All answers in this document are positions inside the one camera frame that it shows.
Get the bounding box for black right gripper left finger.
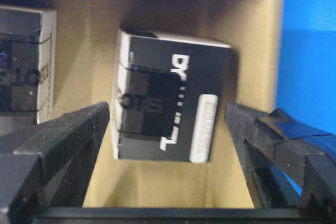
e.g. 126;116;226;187
1;102;110;223

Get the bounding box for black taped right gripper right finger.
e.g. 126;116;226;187
224;102;335;223

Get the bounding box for black white Dynamixel box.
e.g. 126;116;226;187
111;29;235;164

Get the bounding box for blue table cloth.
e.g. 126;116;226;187
0;0;336;196

